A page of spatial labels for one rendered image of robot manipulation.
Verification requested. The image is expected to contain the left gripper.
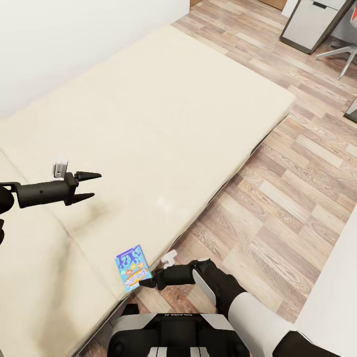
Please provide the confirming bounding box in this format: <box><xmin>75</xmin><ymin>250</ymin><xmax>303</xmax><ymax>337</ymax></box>
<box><xmin>37</xmin><ymin>171</ymin><xmax>102</xmax><ymax>206</ymax></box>

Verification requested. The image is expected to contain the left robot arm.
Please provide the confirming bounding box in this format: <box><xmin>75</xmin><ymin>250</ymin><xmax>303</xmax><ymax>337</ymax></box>
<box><xmin>0</xmin><ymin>158</ymin><xmax>102</xmax><ymax>244</ymax></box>

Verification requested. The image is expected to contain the board game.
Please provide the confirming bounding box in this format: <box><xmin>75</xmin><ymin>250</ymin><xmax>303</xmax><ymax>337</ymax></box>
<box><xmin>115</xmin><ymin>244</ymin><xmax>152</xmax><ymax>293</ymax></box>

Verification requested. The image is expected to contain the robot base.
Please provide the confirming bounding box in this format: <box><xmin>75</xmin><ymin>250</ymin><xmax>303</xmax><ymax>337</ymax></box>
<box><xmin>107</xmin><ymin>304</ymin><xmax>251</xmax><ymax>357</ymax></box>

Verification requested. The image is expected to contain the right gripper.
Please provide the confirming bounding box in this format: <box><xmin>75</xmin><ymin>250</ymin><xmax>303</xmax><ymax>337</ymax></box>
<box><xmin>139</xmin><ymin>264</ymin><xmax>184</xmax><ymax>290</ymax></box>

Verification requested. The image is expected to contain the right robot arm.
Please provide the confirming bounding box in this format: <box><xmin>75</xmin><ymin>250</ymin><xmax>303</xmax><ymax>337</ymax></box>
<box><xmin>139</xmin><ymin>250</ymin><xmax>341</xmax><ymax>357</ymax></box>

